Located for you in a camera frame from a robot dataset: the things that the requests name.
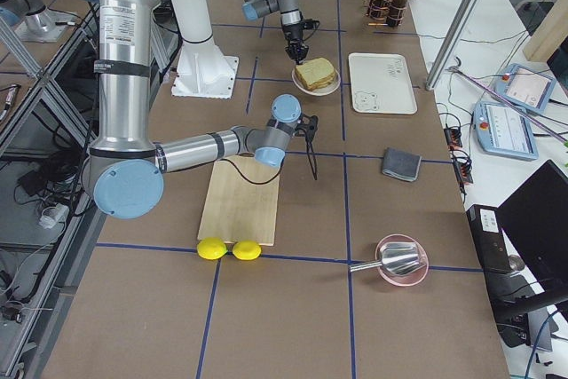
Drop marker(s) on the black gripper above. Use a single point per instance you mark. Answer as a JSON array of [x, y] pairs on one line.
[[293, 35], [311, 154]]

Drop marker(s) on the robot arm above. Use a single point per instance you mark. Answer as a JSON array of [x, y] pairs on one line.
[[292, 21], [125, 169]]

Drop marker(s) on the cream serving tray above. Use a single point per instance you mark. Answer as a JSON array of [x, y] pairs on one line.
[[380, 84]]

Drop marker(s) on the white plate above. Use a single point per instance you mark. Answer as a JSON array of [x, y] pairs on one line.
[[324, 91]]

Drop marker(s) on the wooden cutting board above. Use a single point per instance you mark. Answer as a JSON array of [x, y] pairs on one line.
[[241, 202]]

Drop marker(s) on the dark grey folded cloth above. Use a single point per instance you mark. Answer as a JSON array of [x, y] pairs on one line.
[[401, 165]]

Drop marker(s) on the yellow lemon right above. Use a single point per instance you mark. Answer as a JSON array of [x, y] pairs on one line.
[[247, 250]]

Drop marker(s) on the yellow lemon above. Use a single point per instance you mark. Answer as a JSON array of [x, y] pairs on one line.
[[247, 250], [211, 248]]

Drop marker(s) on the black power strip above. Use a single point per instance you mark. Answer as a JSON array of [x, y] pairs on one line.
[[460, 158]]

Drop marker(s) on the yellow lemon left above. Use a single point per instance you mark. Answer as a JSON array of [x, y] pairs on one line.
[[211, 248]]

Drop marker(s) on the metal scoop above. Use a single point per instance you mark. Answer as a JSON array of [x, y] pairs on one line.
[[396, 259]]

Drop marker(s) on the pink bowl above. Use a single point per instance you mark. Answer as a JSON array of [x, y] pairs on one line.
[[412, 278]]

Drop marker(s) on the teach pendant near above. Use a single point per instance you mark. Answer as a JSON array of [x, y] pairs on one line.
[[502, 131]]

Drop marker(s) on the teach pendant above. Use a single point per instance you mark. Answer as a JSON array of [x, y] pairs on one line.
[[502, 131], [525, 87]]

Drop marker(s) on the teach pendant far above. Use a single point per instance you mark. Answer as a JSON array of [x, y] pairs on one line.
[[525, 87]]

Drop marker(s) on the black monitor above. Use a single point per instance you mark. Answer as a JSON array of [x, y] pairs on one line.
[[534, 218]]

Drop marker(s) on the black computer tower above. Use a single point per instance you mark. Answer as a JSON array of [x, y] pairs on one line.
[[502, 272]]

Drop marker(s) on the copper wire bottle rack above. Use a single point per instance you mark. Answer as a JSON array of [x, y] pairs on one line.
[[386, 12]]

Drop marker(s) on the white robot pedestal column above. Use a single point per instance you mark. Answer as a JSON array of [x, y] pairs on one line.
[[202, 70]]

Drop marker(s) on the aluminium frame post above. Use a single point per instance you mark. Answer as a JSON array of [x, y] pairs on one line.
[[453, 36]]

